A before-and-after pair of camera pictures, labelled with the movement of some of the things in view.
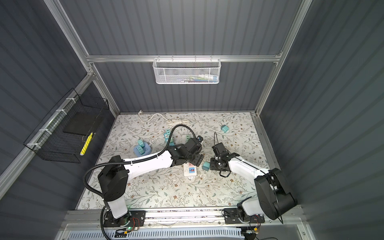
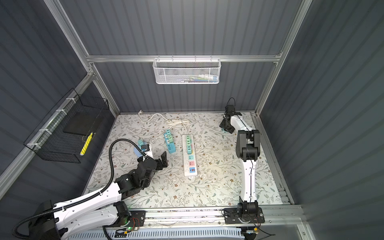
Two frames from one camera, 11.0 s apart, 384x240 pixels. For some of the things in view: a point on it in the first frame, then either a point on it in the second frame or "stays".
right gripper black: [212, 163] to [223, 125]
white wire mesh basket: [186, 71] stays
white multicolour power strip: [189, 169] stays
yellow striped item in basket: [86, 145] stays
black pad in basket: [83, 123] stays
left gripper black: [198, 160] to [164, 163]
